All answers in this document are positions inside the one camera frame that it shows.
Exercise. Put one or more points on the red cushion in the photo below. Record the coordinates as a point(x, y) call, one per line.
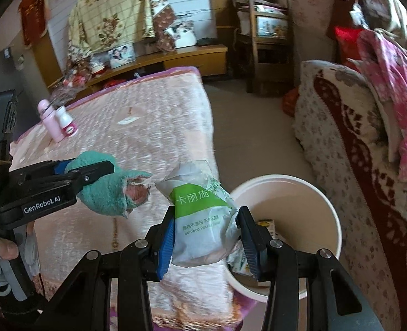
point(348, 41)

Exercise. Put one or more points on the dark wooden chair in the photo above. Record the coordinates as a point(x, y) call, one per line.
point(269, 62)

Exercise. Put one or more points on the teal plush toy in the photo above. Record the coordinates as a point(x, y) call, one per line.
point(107, 193)

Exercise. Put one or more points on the yellow floral cloth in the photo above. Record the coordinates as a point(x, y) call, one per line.
point(114, 13)

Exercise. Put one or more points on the wooden low cabinet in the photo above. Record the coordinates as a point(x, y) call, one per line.
point(189, 58)

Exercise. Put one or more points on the black set-top box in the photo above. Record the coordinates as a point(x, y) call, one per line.
point(207, 41)

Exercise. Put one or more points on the grey refrigerator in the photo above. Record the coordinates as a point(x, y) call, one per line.
point(0, 72)

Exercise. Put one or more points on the photo frame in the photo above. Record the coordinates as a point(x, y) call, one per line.
point(121, 56)

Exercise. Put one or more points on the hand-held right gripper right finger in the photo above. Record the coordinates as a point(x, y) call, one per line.
point(251, 258)

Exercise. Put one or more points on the white teal wrapper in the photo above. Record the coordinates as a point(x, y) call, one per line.
point(239, 262)

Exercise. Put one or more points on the red wall hanging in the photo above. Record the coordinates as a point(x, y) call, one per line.
point(33, 13)

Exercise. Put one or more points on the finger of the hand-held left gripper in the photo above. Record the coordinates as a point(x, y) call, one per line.
point(93, 174)
point(61, 167)

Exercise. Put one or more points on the pink floral blanket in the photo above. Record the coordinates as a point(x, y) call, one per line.
point(393, 86)

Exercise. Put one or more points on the patterned sofa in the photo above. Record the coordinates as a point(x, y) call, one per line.
point(344, 151)

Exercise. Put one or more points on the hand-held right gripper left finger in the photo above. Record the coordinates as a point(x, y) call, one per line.
point(165, 251)

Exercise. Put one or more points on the white floral kettle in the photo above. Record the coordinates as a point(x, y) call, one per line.
point(182, 38)

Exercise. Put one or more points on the person's left hand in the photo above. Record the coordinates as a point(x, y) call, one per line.
point(7, 250)

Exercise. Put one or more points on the white plastic bucket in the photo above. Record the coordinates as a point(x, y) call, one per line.
point(300, 207)

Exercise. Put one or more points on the white green tissue packet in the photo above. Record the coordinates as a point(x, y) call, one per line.
point(200, 227)

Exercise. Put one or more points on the white bottle pink label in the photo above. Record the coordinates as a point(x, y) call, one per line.
point(67, 124)

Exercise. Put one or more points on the white label on bed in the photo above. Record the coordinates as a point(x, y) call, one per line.
point(127, 121)

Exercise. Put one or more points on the framed floral picture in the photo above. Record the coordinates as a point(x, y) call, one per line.
point(272, 27)

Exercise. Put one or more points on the red bag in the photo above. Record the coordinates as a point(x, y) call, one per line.
point(289, 103)

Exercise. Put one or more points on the pink thermos bottle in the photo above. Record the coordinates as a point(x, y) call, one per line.
point(52, 124)

